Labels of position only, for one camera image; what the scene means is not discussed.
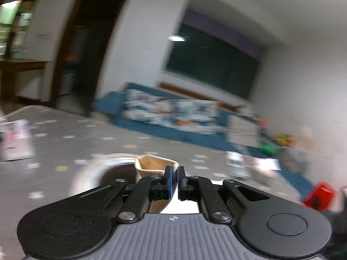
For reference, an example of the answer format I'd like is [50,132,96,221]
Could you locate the pink white booklet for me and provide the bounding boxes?
[0,119,36,161]

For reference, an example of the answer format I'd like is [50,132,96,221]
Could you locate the printed blanket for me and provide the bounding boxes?
[121,89,226,136]

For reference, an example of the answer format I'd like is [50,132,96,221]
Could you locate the dark window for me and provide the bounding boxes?
[165,8,269,101]

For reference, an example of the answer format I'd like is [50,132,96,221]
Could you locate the blue sofa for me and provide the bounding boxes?
[92,83,315,197]

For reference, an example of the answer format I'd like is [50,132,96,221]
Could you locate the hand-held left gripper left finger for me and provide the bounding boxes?
[79,166,173,222]

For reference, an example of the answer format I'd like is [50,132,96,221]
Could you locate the white board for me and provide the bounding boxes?
[226,114,260,147]

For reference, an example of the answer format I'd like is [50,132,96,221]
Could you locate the white round plate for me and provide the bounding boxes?
[69,154,137,196]

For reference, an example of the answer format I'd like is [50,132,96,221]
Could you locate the wooden table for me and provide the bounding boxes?
[0,59,47,99]

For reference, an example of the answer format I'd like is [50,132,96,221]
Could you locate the wooden rail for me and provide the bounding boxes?
[159,82,246,109]

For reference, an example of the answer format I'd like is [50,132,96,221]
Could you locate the dark wooden door frame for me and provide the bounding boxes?
[52,0,132,117]

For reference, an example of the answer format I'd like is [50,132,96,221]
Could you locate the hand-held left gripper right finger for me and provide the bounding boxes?
[177,166,272,224]

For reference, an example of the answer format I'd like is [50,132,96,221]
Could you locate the red plastic box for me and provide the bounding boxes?
[302,181,337,212]

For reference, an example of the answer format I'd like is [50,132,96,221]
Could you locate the grey star-patterned floor mat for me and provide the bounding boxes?
[0,104,307,251]

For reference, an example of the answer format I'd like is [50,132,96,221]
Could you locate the green and orange toys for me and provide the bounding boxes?
[260,133,295,155]

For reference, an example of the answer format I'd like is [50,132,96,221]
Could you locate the tan paper cup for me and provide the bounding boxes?
[135,154,180,214]

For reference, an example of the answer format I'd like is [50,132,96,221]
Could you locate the glass-fronted cabinet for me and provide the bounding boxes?
[0,0,36,60]

